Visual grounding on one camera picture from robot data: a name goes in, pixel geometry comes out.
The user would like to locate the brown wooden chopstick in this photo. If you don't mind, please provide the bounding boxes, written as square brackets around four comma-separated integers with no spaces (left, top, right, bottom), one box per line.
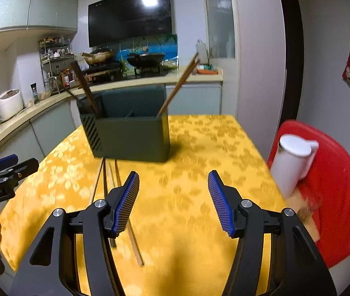
[103,158,117,249]

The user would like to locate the black textured chopstick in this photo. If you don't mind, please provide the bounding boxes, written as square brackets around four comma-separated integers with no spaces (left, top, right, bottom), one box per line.
[89,158,105,204]

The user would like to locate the reddish brown chopstick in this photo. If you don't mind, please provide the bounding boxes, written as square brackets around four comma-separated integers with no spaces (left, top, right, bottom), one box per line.
[71,61,101,116]

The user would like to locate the dark brown chopstick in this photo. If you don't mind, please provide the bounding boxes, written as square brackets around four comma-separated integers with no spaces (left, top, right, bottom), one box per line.
[156,52,201,118]

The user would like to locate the metal kitchen rack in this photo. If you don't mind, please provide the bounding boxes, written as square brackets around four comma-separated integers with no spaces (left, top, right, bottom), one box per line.
[39,37,75,95]

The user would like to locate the pale bamboo chopstick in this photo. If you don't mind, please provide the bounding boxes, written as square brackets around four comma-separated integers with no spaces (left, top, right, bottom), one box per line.
[107,160,116,188]
[114,160,144,267]

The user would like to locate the yellow floral tablecloth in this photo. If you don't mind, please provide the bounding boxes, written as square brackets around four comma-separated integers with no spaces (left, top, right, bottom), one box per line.
[0,114,321,296]

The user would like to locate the white rice cooker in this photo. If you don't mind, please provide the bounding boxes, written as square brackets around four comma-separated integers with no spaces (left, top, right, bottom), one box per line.
[0,89,24,122]

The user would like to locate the white lidded jug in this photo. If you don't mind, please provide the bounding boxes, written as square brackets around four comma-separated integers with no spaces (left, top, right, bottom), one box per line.
[270,134,320,200]

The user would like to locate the dark green utensil holder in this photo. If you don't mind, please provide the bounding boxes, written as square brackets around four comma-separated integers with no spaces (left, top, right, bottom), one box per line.
[77,85,170,162]

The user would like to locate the red plastic chair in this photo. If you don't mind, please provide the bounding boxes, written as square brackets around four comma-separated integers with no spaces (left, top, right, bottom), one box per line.
[267,120,350,268]

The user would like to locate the golden pan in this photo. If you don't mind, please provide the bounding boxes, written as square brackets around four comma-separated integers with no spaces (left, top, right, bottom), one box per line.
[81,49,116,65]

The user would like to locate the black wok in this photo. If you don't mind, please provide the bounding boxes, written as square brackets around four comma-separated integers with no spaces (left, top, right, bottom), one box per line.
[127,53,165,69]

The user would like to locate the white plastic bottle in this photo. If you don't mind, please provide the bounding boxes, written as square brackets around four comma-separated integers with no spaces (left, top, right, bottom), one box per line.
[196,39,209,65]

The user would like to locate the black range hood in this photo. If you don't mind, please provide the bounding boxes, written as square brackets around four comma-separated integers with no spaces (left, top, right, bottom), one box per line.
[88,0,172,47]

